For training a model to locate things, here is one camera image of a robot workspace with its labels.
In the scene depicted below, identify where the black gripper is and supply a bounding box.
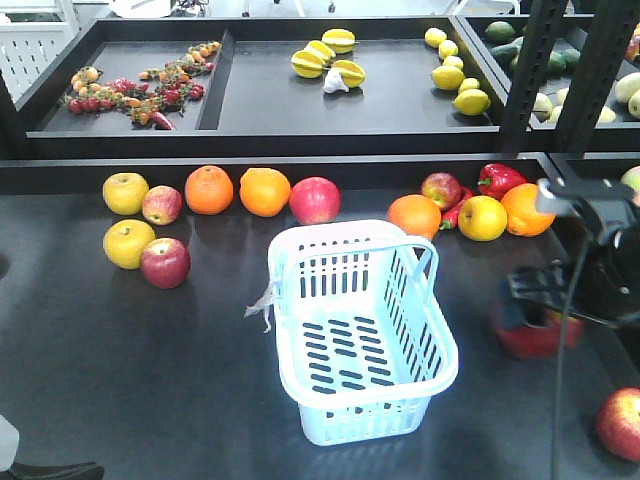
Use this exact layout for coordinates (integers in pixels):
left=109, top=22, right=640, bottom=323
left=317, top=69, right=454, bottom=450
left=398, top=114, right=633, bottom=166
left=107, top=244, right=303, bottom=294
left=507, top=177, right=639, bottom=328

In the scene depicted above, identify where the light blue plastic basket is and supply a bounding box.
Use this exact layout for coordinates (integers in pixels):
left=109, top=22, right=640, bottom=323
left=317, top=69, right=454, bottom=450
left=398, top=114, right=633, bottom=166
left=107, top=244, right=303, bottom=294
left=265, top=220, right=459, bottom=446

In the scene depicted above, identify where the orange fruit right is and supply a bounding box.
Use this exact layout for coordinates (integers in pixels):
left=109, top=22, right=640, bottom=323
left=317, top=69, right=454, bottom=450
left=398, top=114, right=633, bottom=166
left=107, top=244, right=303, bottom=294
left=500, top=183, right=556, bottom=237

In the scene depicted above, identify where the orange fruit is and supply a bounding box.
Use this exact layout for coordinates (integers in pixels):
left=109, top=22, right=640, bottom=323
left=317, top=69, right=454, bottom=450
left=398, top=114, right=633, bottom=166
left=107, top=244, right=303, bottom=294
left=500, top=183, right=556, bottom=237
left=387, top=194, right=441, bottom=240

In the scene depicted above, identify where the dark red apple middle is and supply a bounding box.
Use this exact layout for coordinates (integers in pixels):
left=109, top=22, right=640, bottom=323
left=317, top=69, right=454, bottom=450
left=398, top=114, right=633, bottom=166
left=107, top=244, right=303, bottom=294
left=491, top=302, right=562, bottom=360

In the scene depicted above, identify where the peach back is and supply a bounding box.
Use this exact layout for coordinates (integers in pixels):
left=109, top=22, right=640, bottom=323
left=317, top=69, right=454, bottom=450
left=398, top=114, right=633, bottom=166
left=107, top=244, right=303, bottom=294
left=620, top=165, right=640, bottom=192

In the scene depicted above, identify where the yellow apple fruit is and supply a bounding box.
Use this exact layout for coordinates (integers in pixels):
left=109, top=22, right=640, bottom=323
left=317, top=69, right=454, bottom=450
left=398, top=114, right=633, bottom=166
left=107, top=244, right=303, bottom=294
left=458, top=195, right=508, bottom=242

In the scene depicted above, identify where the red bell pepper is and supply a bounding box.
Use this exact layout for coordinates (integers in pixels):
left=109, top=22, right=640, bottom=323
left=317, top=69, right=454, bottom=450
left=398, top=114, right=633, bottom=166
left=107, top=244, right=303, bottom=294
left=476, top=163, right=528, bottom=200

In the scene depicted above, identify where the dark red apple edge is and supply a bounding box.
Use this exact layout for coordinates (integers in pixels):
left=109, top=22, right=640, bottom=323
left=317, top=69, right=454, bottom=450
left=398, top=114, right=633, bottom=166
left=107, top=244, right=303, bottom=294
left=595, top=387, right=639, bottom=463

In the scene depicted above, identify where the red chili pepper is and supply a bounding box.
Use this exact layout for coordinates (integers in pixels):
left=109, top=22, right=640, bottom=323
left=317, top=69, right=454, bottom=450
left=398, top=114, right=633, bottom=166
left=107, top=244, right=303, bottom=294
left=439, top=186, right=474, bottom=231

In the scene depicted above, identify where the red apple behind oranges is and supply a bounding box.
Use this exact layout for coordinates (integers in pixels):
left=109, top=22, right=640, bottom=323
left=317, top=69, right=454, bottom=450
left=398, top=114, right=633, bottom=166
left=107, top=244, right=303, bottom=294
left=420, top=172, right=462, bottom=211

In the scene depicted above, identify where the orange fruit left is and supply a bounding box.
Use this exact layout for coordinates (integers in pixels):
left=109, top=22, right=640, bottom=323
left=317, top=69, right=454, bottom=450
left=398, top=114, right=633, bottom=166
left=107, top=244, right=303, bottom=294
left=387, top=194, right=441, bottom=240

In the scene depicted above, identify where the red apple far left row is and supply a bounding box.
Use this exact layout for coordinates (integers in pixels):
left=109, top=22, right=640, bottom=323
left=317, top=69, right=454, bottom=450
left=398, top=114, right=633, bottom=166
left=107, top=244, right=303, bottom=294
left=289, top=177, right=341, bottom=225

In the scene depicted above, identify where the white garlic bulb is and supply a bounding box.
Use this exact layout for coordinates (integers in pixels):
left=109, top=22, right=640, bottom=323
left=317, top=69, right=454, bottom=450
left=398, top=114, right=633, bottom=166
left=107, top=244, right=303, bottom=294
left=323, top=68, right=350, bottom=94

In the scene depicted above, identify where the white plastic tag strip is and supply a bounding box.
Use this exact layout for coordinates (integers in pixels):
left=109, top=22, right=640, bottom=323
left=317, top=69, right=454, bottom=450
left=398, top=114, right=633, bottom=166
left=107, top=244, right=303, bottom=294
left=244, top=281, right=276, bottom=334

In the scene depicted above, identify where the orange in back row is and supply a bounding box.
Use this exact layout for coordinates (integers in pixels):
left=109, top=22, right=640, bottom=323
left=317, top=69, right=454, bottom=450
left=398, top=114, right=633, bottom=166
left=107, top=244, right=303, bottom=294
left=239, top=167, right=291, bottom=217

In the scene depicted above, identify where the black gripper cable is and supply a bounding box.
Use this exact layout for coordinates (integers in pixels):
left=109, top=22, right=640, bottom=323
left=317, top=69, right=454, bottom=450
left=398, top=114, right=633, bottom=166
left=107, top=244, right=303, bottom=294
left=548, top=234, right=590, bottom=480

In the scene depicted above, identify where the black shelf post right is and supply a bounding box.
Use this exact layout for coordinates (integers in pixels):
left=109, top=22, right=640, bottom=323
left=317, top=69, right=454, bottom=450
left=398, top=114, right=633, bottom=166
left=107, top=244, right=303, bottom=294
left=553, top=1, right=639, bottom=156

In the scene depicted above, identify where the black shelf post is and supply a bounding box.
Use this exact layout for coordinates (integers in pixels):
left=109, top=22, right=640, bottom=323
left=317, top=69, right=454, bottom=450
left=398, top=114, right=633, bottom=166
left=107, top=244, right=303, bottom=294
left=553, top=1, right=639, bottom=156
left=499, top=0, right=568, bottom=158

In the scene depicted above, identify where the black shelf post left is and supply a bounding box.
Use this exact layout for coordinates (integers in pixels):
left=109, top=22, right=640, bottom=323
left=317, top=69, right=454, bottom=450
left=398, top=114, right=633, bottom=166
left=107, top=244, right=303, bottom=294
left=499, top=0, right=568, bottom=158

